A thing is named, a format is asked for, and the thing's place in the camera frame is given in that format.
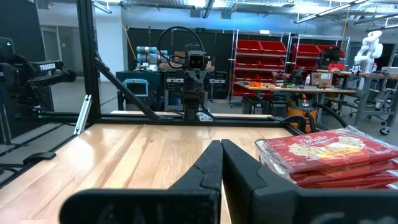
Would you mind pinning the white bottle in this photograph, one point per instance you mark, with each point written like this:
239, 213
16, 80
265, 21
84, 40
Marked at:
308, 81

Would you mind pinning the dark teal cabinet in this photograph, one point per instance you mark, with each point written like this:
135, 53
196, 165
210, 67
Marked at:
155, 90

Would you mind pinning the black background robot arm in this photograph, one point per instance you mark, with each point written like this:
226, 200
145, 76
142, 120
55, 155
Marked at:
31, 74

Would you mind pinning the clear plastic basket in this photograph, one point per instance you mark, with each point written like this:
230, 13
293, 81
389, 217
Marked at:
261, 149

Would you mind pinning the white box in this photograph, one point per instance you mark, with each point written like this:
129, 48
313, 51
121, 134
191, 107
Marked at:
390, 70

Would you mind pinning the black drawer cabinet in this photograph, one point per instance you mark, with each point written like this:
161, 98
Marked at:
219, 90

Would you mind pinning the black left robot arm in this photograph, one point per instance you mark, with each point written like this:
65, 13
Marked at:
191, 107

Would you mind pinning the black and red drill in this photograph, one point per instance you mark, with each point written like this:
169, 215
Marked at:
284, 77

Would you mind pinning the wooden workbench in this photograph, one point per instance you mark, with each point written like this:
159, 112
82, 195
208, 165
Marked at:
295, 91

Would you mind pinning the black monitor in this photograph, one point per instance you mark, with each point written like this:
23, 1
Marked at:
329, 56

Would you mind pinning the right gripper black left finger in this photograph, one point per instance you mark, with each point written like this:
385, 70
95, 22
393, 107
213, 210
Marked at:
140, 208

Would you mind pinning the cardboard box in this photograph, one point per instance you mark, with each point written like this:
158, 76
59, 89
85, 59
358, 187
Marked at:
322, 80

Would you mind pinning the black partition panels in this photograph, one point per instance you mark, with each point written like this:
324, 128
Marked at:
224, 49

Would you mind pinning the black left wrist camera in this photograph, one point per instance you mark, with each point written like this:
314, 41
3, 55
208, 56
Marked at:
196, 60

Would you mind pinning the orange box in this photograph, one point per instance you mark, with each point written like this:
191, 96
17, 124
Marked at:
255, 84

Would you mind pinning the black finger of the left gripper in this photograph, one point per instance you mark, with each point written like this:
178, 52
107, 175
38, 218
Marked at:
189, 82
203, 82

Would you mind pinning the silver aluminium bar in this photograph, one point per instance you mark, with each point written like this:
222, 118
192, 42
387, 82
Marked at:
82, 115

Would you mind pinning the long ceiling light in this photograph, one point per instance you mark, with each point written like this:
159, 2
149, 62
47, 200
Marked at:
326, 11
382, 20

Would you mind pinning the black rail bracket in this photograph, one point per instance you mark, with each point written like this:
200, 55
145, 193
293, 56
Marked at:
40, 157

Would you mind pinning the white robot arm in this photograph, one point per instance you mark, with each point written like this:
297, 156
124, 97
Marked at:
368, 51

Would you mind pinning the black aluminium table frame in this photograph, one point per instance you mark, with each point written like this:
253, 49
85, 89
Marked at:
88, 62

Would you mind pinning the silver mounting plate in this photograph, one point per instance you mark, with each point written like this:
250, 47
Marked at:
203, 117

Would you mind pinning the orange and black shop vacuum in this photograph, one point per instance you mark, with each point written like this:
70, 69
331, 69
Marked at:
300, 112

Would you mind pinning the metal rack with red bins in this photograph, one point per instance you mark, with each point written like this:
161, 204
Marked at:
248, 46
303, 51

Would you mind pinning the red box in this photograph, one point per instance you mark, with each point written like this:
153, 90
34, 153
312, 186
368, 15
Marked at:
336, 67

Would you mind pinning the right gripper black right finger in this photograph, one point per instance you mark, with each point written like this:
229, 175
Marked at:
311, 208

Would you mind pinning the blue-edged teach pendant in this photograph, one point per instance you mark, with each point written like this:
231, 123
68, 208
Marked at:
136, 87

